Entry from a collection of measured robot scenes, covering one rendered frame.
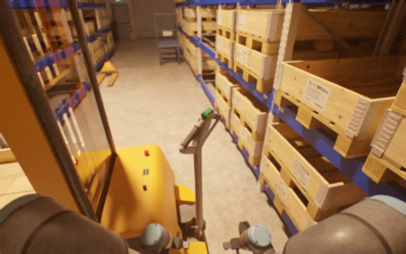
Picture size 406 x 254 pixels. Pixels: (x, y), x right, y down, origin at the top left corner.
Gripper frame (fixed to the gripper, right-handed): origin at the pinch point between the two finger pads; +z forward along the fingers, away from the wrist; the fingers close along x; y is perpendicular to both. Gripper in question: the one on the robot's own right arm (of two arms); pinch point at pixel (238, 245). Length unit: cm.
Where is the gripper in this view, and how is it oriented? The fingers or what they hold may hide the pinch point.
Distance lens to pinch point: 132.1
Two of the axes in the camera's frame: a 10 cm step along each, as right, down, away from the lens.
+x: 9.8, 0.2, 1.8
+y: 0.9, 8.0, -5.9
